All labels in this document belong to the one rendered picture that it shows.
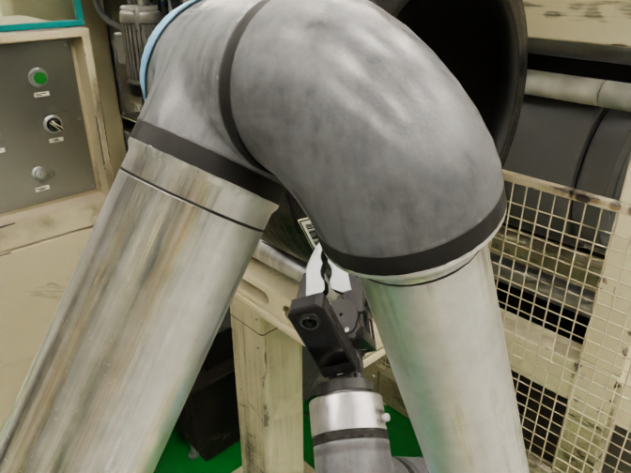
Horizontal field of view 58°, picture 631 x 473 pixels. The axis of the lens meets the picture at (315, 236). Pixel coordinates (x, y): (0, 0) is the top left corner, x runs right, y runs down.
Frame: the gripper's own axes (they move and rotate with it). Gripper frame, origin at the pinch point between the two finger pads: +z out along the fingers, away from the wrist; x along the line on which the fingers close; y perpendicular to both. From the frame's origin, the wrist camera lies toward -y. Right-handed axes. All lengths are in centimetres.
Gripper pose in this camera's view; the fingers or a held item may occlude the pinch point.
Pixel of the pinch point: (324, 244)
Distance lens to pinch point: 77.4
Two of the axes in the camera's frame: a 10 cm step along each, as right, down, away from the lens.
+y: 3.6, 4.1, 8.4
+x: 9.3, -2.4, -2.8
